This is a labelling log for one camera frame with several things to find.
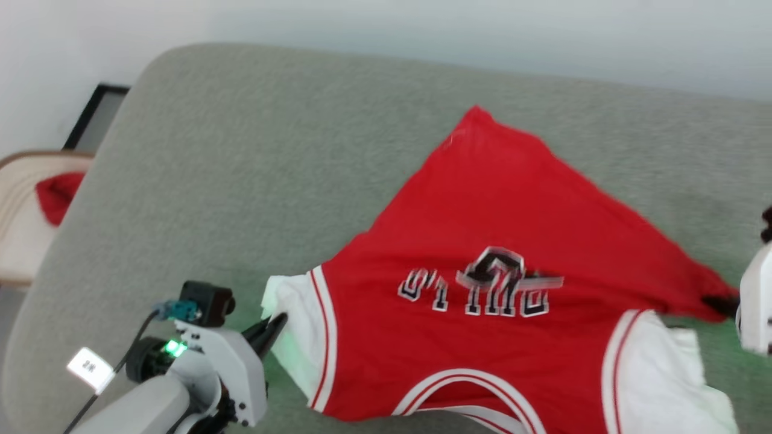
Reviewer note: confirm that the teal left camera connector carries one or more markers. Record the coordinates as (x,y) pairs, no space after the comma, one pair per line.
(181,311)

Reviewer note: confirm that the white label tag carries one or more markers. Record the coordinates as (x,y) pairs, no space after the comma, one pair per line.
(90,367)

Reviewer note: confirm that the red and white basketball jersey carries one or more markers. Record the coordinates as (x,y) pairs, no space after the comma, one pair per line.
(482,211)

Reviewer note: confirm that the grey fabric sofa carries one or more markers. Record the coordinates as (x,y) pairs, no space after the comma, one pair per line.
(241,150)

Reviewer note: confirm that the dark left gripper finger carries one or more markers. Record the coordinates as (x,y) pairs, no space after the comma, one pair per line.
(274,334)
(258,331)

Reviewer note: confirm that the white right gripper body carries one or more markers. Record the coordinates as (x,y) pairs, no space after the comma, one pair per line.
(757,301)

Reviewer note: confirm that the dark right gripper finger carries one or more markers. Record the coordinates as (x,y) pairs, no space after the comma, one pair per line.
(722,304)

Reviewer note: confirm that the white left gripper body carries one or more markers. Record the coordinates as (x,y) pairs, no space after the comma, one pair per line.
(229,361)

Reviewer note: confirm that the beige laundry basket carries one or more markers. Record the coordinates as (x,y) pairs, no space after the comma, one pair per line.
(18,241)

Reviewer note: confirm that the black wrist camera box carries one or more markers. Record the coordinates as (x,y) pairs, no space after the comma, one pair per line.
(768,226)
(208,298)

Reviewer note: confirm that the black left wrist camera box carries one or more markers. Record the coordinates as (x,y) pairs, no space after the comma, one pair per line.
(208,298)

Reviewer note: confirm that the red garment in basket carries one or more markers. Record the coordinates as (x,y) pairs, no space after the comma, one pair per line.
(57,196)

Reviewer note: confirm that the black framed panel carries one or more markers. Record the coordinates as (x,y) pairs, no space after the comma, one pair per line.
(99,117)

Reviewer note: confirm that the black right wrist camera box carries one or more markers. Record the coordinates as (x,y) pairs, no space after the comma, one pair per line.
(768,226)

